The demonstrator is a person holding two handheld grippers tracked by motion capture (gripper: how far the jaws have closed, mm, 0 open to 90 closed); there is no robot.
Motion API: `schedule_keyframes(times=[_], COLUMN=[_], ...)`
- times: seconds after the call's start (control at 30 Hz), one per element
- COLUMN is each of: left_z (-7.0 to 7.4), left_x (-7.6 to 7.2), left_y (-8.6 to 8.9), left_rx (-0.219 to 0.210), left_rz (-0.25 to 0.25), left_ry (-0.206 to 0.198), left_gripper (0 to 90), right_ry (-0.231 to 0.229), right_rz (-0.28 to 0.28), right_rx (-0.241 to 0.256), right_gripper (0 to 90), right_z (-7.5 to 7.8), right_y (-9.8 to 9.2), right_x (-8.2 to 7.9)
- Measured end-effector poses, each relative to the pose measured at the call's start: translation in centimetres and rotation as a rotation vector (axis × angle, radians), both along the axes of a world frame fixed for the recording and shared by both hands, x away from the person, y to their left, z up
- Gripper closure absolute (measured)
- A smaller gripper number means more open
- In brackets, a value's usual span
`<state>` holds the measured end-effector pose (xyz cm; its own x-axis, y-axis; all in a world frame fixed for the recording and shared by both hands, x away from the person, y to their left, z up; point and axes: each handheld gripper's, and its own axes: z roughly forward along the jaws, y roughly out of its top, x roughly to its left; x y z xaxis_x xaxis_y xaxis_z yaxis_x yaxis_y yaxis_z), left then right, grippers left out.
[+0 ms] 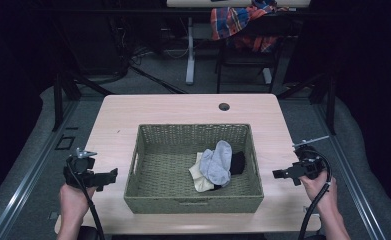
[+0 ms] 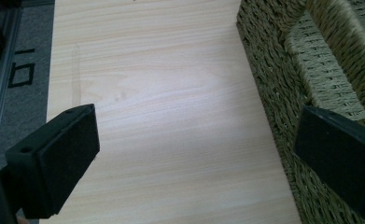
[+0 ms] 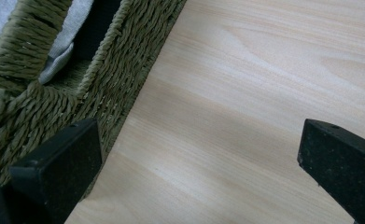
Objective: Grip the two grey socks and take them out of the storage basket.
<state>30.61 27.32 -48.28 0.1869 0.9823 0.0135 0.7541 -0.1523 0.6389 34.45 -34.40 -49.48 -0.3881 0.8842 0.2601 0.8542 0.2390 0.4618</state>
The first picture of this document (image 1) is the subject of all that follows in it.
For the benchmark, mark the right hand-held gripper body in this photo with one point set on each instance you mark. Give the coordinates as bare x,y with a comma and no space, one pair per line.
310,163

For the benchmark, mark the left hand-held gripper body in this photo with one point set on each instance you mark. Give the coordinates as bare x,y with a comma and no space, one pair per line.
80,165

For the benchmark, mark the person's right hand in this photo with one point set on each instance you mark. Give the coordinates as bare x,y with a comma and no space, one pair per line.
319,193

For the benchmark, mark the person's left hand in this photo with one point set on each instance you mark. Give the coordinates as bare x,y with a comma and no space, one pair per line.
73,200

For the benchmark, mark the black sock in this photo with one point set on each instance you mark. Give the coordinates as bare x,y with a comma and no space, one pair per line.
238,163

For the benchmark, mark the green woven basket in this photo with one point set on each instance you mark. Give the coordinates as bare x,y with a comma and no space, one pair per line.
163,173

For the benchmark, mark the black metal stand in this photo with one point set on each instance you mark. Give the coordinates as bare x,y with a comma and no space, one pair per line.
330,103
59,100

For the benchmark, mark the grey sock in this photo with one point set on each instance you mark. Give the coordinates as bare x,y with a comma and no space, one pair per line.
218,166

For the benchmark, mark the cream sock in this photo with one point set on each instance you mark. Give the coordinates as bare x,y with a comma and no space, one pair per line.
199,178

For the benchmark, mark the black chair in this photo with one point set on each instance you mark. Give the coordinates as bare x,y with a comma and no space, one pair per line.
249,60

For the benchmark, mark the white desk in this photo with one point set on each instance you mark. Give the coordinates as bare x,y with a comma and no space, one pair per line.
190,50

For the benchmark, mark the plaid cloth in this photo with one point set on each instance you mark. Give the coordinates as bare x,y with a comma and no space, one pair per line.
231,20

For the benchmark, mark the black floor outlet frame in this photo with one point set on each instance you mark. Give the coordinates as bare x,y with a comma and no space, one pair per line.
65,142

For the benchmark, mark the aluminium floor rail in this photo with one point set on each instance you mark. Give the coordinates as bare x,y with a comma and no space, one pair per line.
26,180
349,180

